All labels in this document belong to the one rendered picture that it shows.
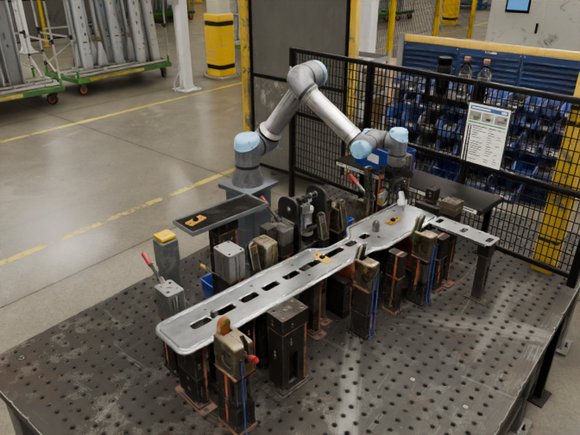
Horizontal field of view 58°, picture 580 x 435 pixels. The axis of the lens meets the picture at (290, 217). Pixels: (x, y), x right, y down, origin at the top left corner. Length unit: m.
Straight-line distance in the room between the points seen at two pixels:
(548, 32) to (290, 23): 4.91
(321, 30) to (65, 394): 3.38
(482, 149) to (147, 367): 1.80
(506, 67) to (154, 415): 3.31
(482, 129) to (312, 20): 2.26
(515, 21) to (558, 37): 0.66
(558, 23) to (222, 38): 5.32
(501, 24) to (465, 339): 7.10
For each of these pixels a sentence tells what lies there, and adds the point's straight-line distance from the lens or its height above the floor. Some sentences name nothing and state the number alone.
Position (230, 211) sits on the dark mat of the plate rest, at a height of 1.16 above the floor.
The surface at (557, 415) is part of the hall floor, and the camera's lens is 3.11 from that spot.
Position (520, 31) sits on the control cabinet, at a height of 1.04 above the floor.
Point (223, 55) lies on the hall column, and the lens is 9.79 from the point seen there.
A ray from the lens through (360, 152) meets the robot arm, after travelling 2.08.
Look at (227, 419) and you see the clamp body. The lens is 1.80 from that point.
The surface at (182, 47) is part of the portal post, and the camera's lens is 8.93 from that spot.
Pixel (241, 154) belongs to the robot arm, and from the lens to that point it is 2.38.
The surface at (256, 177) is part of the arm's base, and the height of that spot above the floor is 1.15.
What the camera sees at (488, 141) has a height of 1.28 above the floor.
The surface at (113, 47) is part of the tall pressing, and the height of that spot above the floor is 0.58.
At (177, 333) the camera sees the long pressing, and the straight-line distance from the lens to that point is 1.72.
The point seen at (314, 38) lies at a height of 1.44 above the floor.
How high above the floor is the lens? 2.08
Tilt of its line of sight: 27 degrees down
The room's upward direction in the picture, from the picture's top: straight up
